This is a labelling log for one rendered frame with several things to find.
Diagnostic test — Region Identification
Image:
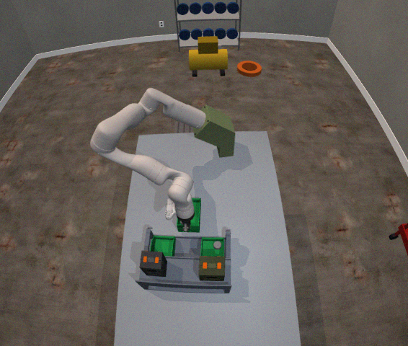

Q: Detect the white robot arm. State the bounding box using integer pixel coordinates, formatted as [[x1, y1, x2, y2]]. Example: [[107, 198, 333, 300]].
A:
[[90, 88, 205, 220]]

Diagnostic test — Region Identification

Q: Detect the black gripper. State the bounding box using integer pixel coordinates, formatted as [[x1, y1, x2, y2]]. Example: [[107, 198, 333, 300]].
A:
[[177, 211, 195, 232]]

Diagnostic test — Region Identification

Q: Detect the olive green case with orange latches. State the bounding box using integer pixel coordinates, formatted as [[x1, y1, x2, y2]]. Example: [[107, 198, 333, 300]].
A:
[[199, 256, 225, 281]]

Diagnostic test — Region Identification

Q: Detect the green bin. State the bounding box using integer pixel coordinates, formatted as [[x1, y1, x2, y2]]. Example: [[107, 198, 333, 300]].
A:
[[150, 236, 176, 257], [177, 198, 201, 233], [200, 237, 224, 257]]

